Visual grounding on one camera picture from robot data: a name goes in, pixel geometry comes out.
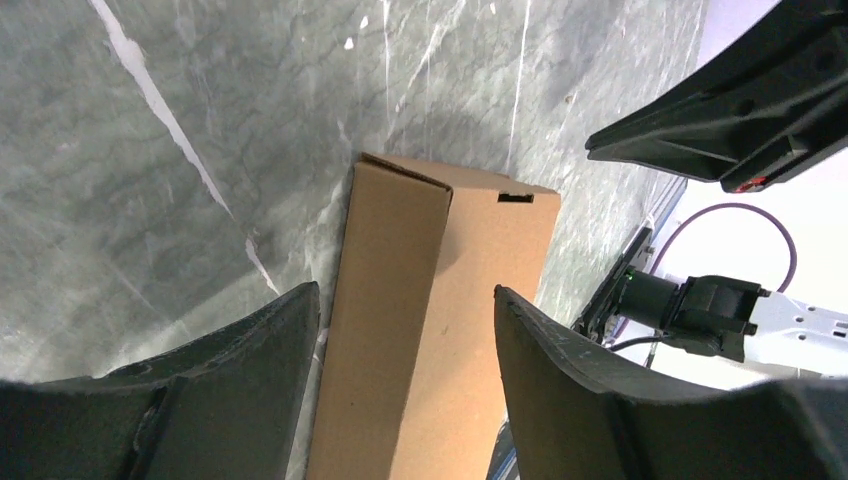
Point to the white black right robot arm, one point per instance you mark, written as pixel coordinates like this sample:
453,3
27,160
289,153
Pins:
737,320

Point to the aluminium frame rail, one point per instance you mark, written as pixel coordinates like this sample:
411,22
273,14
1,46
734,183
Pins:
662,200

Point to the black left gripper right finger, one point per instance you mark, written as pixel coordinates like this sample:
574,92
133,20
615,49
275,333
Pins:
579,411

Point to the brown cardboard paper box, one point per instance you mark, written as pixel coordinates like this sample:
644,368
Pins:
411,385

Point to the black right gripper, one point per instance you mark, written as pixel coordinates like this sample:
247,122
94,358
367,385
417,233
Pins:
770,106

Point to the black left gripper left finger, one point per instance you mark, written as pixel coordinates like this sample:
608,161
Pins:
223,406

